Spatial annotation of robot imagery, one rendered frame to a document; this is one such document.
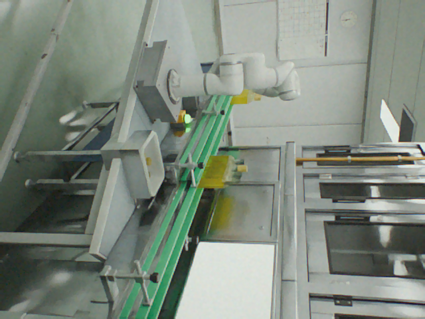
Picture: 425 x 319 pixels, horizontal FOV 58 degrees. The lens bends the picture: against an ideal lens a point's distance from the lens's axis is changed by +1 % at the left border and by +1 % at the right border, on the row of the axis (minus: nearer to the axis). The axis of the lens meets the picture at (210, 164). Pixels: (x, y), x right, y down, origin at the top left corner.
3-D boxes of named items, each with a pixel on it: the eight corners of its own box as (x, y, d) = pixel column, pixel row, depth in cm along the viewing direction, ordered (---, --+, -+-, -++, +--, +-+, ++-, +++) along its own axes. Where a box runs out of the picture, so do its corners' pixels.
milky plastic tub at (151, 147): (132, 199, 153) (153, 199, 151) (119, 149, 142) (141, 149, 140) (147, 176, 168) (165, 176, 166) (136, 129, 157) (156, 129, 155)
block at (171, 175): (162, 185, 170) (177, 185, 168) (159, 166, 165) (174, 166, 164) (165, 181, 173) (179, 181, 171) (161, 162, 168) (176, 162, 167)
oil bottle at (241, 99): (221, 105, 275) (261, 103, 269) (220, 98, 272) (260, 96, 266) (222, 102, 280) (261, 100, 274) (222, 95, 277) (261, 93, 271)
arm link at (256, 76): (277, 88, 166) (275, 48, 161) (226, 94, 158) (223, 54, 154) (267, 86, 174) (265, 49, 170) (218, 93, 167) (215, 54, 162)
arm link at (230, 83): (204, 99, 163) (242, 96, 159) (202, 67, 160) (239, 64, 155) (211, 96, 172) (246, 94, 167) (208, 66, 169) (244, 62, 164)
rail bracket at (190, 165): (178, 188, 169) (206, 188, 167) (172, 155, 161) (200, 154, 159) (180, 185, 172) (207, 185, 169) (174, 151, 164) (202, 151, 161)
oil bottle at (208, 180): (184, 188, 181) (229, 189, 177) (183, 178, 179) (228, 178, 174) (188, 182, 186) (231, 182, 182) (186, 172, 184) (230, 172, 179)
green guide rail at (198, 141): (178, 167, 169) (195, 166, 167) (177, 165, 169) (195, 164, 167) (231, 61, 318) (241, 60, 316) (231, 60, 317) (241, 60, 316)
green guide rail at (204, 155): (180, 181, 173) (197, 181, 171) (180, 179, 172) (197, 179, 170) (232, 70, 321) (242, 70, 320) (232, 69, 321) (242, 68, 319)
